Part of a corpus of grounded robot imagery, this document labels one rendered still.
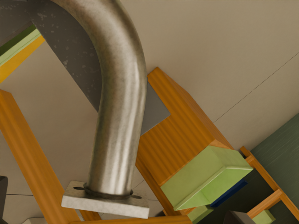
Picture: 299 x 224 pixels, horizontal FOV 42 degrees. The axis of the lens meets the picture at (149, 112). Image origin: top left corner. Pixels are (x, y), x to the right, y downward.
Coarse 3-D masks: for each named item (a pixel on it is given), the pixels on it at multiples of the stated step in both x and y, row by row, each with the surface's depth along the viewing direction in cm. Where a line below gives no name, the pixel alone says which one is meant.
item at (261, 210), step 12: (252, 156) 544; (240, 180) 554; (228, 192) 556; (276, 192) 521; (216, 204) 597; (264, 204) 524; (288, 204) 516; (192, 216) 569; (204, 216) 602; (252, 216) 531; (264, 216) 529
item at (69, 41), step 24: (0, 0) 29; (48, 0) 29; (0, 24) 29; (24, 24) 29; (48, 24) 29; (72, 24) 29; (72, 48) 29; (72, 72) 29; (96, 72) 29; (96, 96) 29; (144, 120) 30
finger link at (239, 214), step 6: (228, 210) 15; (228, 216) 15; (234, 216) 14; (240, 216) 15; (246, 216) 15; (228, 222) 15; (234, 222) 14; (240, 222) 14; (246, 222) 14; (252, 222) 14
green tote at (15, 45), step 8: (32, 24) 39; (24, 32) 39; (32, 32) 39; (16, 40) 39; (24, 40) 39; (32, 40) 40; (0, 48) 39; (8, 48) 39; (16, 48) 39; (0, 56) 39; (8, 56) 40; (0, 64) 40
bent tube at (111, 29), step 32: (64, 0) 24; (96, 0) 24; (96, 32) 25; (128, 32) 25; (128, 64) 24; (128, 96) 25; (96, 128) 26; (128, 128) 25; (96, 160) 25; (128, 160) 25; (64, 192) 25; (96, 192) 25; (128, 192) 26
